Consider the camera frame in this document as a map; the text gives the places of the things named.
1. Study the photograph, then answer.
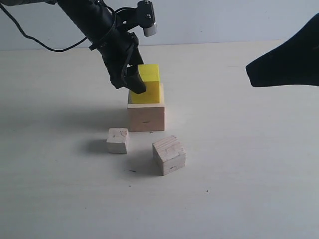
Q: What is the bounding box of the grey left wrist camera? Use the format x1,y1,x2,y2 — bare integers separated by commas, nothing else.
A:
137,0,158,37

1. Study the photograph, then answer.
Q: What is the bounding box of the large pale wooden cube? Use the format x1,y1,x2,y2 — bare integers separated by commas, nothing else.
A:
127,83,166,132

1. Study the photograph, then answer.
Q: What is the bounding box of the medium grained wooden cube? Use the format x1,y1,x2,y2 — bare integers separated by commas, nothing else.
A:
152,135,186,176

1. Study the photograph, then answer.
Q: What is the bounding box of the smallest pale wooden cube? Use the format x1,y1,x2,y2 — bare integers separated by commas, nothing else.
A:
106,128,130,154

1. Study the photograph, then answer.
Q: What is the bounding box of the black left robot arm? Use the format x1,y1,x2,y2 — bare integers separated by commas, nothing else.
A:
47,0,157,94

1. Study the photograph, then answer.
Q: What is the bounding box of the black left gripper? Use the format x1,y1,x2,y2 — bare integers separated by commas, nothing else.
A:
96,30,147,94

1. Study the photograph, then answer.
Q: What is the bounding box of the yellow cube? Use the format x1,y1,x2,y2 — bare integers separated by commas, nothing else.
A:
131,64,160,104

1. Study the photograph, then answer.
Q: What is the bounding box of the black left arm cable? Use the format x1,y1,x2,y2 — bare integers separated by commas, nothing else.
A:
0,0,140,83

